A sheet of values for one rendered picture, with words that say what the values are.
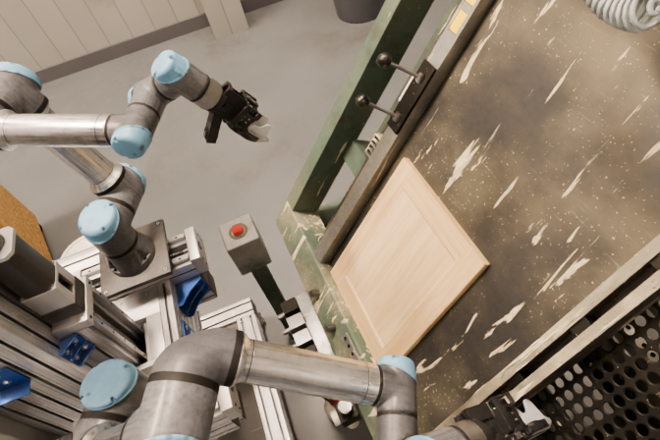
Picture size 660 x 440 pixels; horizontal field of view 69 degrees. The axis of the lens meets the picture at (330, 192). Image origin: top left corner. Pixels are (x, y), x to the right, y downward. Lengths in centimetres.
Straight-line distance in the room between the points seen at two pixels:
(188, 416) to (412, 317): 68
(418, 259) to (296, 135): 215
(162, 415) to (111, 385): 42
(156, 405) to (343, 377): 32
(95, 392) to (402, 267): 78
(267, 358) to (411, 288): 54
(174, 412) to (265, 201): 225
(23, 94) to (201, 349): 84
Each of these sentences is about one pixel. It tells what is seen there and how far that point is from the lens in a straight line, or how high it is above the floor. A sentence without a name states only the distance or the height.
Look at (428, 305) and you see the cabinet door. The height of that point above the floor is 112.
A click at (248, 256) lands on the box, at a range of 175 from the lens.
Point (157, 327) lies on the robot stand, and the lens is 163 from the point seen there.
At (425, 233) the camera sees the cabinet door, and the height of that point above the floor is 121.
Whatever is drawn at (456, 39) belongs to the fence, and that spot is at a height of 156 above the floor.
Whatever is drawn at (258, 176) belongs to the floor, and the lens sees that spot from 312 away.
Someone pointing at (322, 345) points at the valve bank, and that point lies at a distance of 166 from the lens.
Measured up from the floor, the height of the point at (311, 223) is 88.
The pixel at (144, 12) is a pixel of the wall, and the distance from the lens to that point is 456.
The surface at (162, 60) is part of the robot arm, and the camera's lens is 116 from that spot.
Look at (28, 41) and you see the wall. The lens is 473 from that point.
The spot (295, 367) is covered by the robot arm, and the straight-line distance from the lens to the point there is 90.
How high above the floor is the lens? 227
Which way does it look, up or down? 51 degrees down
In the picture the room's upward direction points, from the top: 15 degrees counter-clockwise
